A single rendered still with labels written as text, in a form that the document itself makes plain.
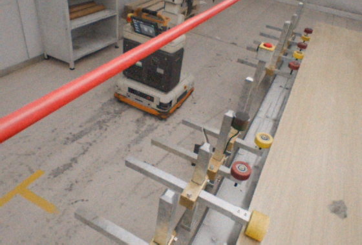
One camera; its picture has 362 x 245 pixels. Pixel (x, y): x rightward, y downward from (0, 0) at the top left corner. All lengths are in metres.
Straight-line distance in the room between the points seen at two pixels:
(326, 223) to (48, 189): 1.77
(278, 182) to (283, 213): 0.14
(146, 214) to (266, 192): 1.11
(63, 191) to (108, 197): 0.32
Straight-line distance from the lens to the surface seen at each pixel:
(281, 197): 1.16
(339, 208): 1.23
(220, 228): 1.34
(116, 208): 2.10
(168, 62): 2.54
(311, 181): 1.28
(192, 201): 0.95
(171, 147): 1.26
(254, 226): 0.95
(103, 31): 4.34
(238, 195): 1.47
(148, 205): 2.12
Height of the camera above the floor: 1.71
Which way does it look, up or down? 35 degrees down
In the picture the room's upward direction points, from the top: 9 degrees clockwise
